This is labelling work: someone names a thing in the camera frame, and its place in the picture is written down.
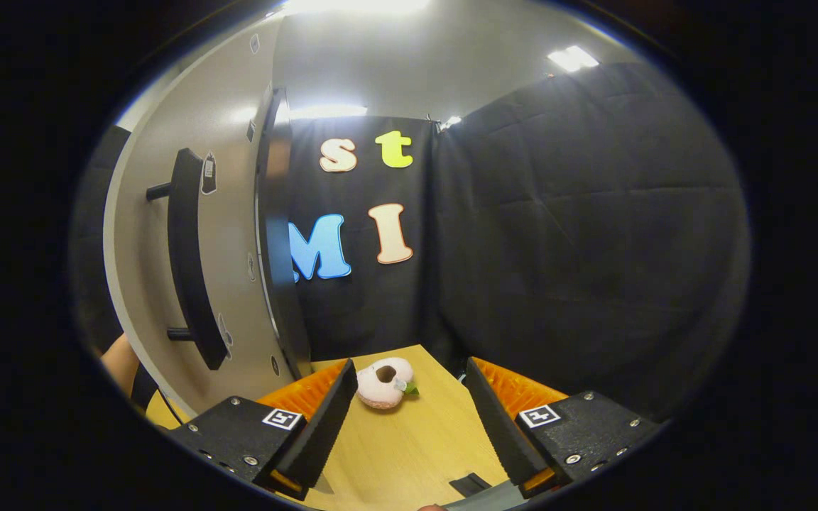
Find small black block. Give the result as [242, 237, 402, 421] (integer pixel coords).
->
[449, 472, 493, 498]

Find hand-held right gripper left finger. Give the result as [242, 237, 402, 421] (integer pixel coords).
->
[166, 358, 360, 502]

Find black backdrop cloth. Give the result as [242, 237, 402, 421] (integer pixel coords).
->
[72, 60, 751, 423]

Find black cabinet door handle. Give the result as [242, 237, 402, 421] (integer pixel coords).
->
[146, 148, 229, 371]

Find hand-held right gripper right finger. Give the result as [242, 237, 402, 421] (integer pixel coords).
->
[464, 356, 667, 501]

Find white cabinet door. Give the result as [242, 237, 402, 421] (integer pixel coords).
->
[102, 13, 296, 421]

